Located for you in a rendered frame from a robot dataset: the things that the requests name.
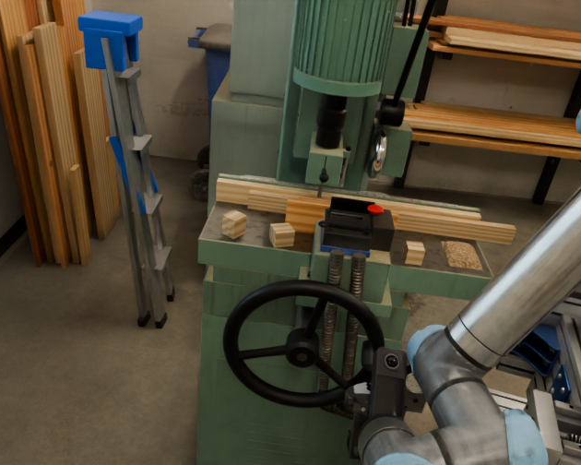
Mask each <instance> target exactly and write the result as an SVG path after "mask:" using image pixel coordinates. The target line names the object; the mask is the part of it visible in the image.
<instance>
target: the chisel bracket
mask: <svg viewBox="0 0 581 465"><path fill-rule="evenodd" d="M315 139H316V132H315V131H313V132H312V137H311V144H310V151H309V158H308V165H307V173H306V179H305V182H306V183H309V184H316V185H329V186H335V187H337V186H338V184H339V178H341V176H342V172H341V168H342V165H344V160H343V136H341V137H340V142H339V147H337V148H333V149H330V148H324V147H320V146H318V145H317V144H315ZM323 168H326V173H327V174H328V176H329V179H328V181H327V182H326V183H322V182H321V181H320V180H319V175H320V174H321V173H322V169H323Z"/></svg>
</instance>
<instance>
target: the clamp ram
mask: <svg viewBox="0 0 581 465"><path fill-rule="evenodd" d="M370 205H375V202H372V201H364V200H358V199H350V198H344V197H331V202H330V207H331V209H337V210H344V211H351V212H358V213H364V214H369V216H370V211H369V210H368V206H370Z"/></svg>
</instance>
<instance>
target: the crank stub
mask: <svg viewBox="0 0 581 465"><path fill-rule="evenodd" d="M373 357H374V348H373V345H372V343H371V342H370V341H369V340H366V341H364V342H363V343H362V356H361V361H362V368H364V369H365V370H367V371H371V370H372V368H373Z"/></svg>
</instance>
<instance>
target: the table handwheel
mask: <svg viewBox="0 0 581 465"><path fill-rule="evenodd" d="M289 296H310V297H316V298H318V301H317V303H316V306H315V307H308V306H301V305H297V313H296V321H295V329H294V330H293V331H292V332H291V333H290V334H289V335H288V337H287V345H280V346H275V347H269V348H263V349H254V350H245V351H240V350H239V343H238V339H239V332H240V329H241V327H242V325H243V322H244V320H245V319H246V318H247V317H248V316H249V315H250V314H251V313H252V312H254V310H255V309H256V308H258V307H259V306H261V305H263V304H266V303H268V302H270V301H273V300H276V299H279V298H283V297H289ZM328 301H329V302H332V303H334V304H337V305H339V306H341V307H343V308H344V309H346V310H347V311H349V312H350V313H351V314H352V315H354V316H355V317H356V318H357V319H358V321H359V322H360V323H361V324H362V326H363V328H364V330H365V332H366V335H367V338H368V340H369V341H370V342H371V343H372V345H373V350H374V352H376V351H377V350H378V348H380V347H385V339H384V334H383V331H382V329H381V326H380V324H379V322H378V320H377V318H376V317H375V315H374V313H373V312H372V311H371V309H370V308H369V307H368V306H367V305H366V304H365V303H364V302H363V301H361V300H360V299H359V298H358V297H356V296H355V295H353V294H352V293H350V292H348V291H346V290H344V289H342V288H339V287H338V286H335V285H332V284H329V283H326V282H322V281H318V280H282V281H278V282H274V283H270V284H268V285H266V286H263V287H261V288H259V289H257V290H255V291H253V292H251V293H249V294H248V295H247V296H245V297H244V298H243V299H242V300H241V301H240V302H239V303H238V304H237V305H236V306H235V307H234V308H233V310H232V311H231V313H230V315H229V317H228V319H227V322H226V324H225V328H224V331H223V338H222V342H223V350H224V354H225V357H226V360H227V363H228V365H229V367H230V369H231V370H232V372H233V373H234V374H235V376H236V377H237V378H238V379H239V380H240V381H241V382H242V383H243V384H244V385H245V386H246V387H247V388H249V389H250V390H252V391H253V392H254V393H255V394H257V395H258V396H260V397H262V398H264V399H267V400H270V401H272V402H275V403H277V404H281V405H285V406H290V407H296V408H320V407H325V406H330V405H334V404H337V403H340V402H342V401H345V393H346V390H347V389H348V388H349V387H351V386H355V385H357V384H360V383H364V382H365V383H368V384H369V383H371V380H372V370H371V371H367V370H365V369H364V368H362V369H361V371H360V372H359V373H358V374H357V375H356V376H355V377H353V378H352V379H351V380H350V381H347V380H346V379H344V378H343V377H342V376H341V375H340V374H338V373H337V372H336V371H335V370H334V369H333V368H332V367H331V366H329V365H328V364H327V363H326V362H325V361H324V360H323V359H322V358H321V357H320V356H319V350H320V339H319V336H318V335H317V334H316V333H315V330H316V328H317V325H318V323H319V320H320V318H321V315H322V314H323V312H324V310H325V308H326V304H327V302H328ZM279 355H286V359H287V360H288V362H289V363H290V364H292V365H294V366H297V367H301V368H306V367H310V366H312V365H316V366H317V367H318V368H319V369H320V370H322V371H323V372H324V373H325V374H327V375H328V376H329V377H330V378H331V379H332V380H333V381H334V382H335V383H337V384H338V385H339V387H335V388H332V389H329V390H326V391H321V392H312V393H303V392H294V391H288V390H285V389H282V388H279V387H274V386H272V385H270V384H268V383H267V382H265V381H264V380H262V379H261V378H259V377H258V376H257V375H255V374H254V373H253V372H252V371H251V370H250V369H249V367H248V366H247V365H246V363H245V362H244V360H246V359H254V358H260V357H268V356H279Z"/></svg>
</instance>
